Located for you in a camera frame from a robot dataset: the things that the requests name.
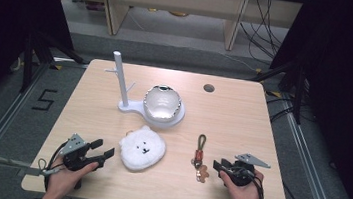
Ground dark curtain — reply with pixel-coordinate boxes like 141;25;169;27
0;0;80;131
254;0;353;199

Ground grey left gripper cable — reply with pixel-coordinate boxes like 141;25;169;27
36;157;65;179

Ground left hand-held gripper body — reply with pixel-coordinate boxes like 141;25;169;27
56;131;109;176

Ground white plush bear pouch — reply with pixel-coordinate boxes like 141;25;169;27
115;121;169;175

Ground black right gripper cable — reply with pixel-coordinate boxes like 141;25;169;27
245;167;269;199

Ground person's left hand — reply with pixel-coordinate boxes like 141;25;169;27
46;155;100;199

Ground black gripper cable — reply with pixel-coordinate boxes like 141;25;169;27
41;137;71;195
245;167;269;199

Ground black metal stand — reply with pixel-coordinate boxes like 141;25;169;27
18;26;89;101
245;52;312;126

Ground white branch hanger stand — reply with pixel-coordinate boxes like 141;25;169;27
99;49;192;131

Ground clear glass bowl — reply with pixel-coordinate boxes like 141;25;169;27
140;82;185;125

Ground person's right hand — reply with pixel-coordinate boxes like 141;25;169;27
216;165;266;199

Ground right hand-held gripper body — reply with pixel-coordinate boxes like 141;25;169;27
220;150;273;191

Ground black hanging cables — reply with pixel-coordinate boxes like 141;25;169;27
234;0;294;68

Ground green rope keychain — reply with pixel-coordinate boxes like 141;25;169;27
188;133;216;185

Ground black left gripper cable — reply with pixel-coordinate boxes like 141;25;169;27
41;137;71;195

